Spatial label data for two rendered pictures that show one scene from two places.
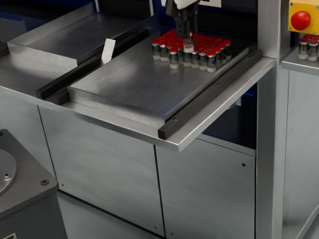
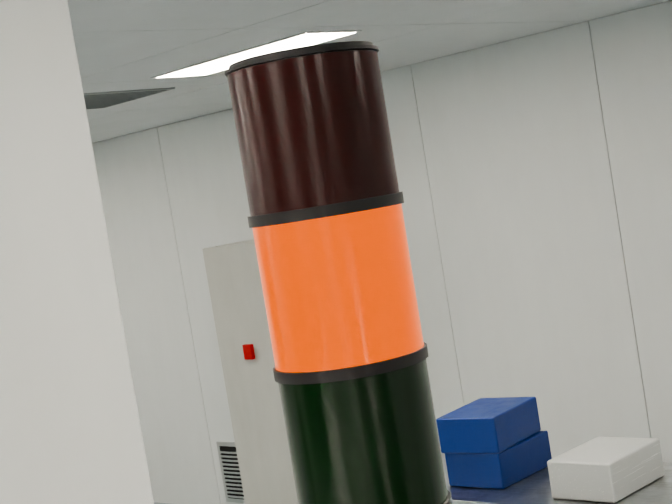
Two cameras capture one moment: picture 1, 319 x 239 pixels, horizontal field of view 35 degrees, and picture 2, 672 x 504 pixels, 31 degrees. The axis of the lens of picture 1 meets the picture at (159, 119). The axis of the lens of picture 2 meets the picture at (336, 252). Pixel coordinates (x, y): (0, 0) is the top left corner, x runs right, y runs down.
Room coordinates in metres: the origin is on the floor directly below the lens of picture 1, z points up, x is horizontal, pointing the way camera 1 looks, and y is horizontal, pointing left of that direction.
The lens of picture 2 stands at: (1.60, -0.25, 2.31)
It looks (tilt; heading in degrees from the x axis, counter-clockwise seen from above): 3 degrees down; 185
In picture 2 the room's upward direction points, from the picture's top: 9 degrees counter-clockwise
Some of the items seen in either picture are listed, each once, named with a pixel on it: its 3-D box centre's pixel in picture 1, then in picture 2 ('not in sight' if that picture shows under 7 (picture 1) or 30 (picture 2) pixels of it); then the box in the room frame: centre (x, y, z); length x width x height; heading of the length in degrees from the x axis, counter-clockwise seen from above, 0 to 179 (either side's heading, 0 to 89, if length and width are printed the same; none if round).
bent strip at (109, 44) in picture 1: (94, 61); not in sight; (1.11, 0.14, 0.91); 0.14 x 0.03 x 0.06; 141
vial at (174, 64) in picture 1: (173, 58); not in sight; (1.09, -0.05, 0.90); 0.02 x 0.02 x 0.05
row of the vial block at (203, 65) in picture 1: (182, 55); not in sight; (1.10, -0.07, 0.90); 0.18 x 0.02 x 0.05; 51
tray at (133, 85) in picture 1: (162, 73); not in sight; (1.04, -0.02, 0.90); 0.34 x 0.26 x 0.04; 141
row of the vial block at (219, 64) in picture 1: (188, 51); not in sight; (1.12, -0.09, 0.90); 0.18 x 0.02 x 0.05; 51
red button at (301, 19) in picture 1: (301, 20); not in sight; (1.02, -0.33, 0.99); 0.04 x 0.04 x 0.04; 51
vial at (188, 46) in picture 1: (188, 41); not in sight; (1.02, -0.08, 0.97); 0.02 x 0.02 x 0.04
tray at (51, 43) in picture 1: (86, 32); not in sight; (1.34, 0.18, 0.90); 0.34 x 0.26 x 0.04; 141
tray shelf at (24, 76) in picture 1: (117, 62); not in sight; (1.18, 0.09, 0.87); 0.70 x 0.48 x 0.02; 51
